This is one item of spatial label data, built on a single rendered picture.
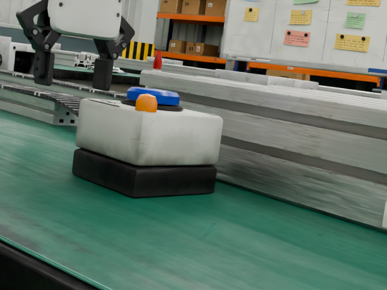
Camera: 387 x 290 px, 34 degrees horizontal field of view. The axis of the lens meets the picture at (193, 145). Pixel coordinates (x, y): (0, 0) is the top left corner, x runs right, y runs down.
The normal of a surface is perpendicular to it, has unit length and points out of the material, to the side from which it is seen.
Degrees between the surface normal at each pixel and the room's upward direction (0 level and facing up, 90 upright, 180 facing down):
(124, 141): 90
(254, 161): 90
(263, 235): 0
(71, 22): 96
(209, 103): 90
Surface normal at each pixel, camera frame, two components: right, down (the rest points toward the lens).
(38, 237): 0.13, -0.98
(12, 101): -0.73, -0.01
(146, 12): 0.74, 0.18
